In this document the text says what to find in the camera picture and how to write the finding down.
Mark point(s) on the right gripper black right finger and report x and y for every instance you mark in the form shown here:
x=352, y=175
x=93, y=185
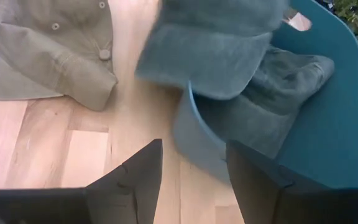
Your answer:
x=256, y=193

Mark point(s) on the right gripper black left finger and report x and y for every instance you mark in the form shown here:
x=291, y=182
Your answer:
x=135, y=186

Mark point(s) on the green cap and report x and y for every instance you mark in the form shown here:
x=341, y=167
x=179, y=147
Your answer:
x=275, y=109
x=210, y=56

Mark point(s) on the beige cap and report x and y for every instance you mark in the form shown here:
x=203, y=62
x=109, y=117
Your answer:
x=57, y=56

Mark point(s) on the teal plastic bin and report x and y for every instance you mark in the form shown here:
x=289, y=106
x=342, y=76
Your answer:
x=328, y=124

